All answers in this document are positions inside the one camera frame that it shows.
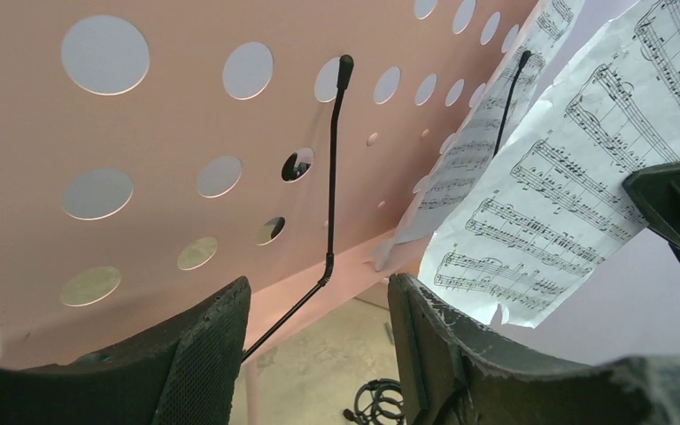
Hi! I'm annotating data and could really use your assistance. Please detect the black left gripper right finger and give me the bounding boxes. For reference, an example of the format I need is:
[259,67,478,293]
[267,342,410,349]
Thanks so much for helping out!
[388,274,680,424]

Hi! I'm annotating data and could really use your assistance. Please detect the black mini microphone tripod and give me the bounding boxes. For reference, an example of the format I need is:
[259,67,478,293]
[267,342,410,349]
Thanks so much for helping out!
[342,378,406,425]

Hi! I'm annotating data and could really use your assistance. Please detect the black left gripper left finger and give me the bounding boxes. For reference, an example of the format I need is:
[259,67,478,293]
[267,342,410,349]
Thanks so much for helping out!
[0,277,251,424]

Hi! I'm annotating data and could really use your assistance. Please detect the sheet music paper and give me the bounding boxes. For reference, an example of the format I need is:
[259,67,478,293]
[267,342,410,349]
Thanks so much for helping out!
[418,1,680,328]
[393,0,584,243]

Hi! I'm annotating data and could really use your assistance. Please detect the pink folding music stand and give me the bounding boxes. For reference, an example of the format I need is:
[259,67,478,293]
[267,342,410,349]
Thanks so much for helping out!
[0,1,540,370]

